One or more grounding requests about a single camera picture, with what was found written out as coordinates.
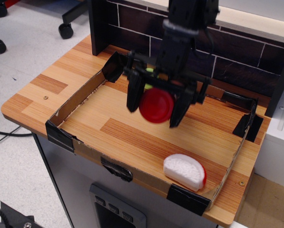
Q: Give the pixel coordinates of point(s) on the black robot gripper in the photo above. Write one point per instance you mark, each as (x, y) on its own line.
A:
(170, 71)

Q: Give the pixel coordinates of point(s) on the red-capped basil spice bottle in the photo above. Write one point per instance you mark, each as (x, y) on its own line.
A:
(156, 105)

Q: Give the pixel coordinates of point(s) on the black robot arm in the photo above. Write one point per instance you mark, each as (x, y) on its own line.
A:
(194, 14)

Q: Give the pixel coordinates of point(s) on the cardboard fence with black tape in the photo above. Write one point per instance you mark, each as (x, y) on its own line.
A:
(96, 124)

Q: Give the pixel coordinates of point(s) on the green toy pear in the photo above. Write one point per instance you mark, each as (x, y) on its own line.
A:
(150, 83)

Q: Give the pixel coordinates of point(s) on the white and red toy slice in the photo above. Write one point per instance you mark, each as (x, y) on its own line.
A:
(185, 170)

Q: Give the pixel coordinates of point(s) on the dark brick-pattern backsplash panel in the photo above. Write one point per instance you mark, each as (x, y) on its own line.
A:
(247, 63)

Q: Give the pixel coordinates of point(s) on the black office chair base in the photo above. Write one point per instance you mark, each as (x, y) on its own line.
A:
(65, 29)

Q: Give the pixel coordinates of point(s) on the grey cabinet control panel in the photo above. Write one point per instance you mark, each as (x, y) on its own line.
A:
(112, 212)

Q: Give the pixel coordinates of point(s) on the white side cabinet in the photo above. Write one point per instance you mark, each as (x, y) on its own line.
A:
(270, 161)

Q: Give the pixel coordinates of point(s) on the black metal bracket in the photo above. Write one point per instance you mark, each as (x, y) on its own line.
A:
(10, 218)

